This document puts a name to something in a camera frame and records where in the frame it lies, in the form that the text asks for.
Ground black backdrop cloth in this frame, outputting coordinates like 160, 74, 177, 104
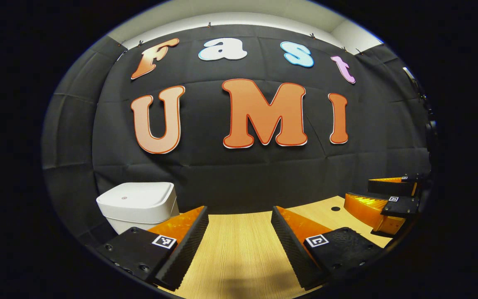
41, 24, 432, 250

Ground wooden desktop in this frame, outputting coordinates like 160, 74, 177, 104
158, 195, 393, 299

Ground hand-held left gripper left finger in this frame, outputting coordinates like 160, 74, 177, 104
96, 206, 209, 291

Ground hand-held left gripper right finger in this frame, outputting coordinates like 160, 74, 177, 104
271, 206, 385, 290

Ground white desktop garbage bin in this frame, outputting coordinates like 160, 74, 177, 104
96, 182, 180, 235

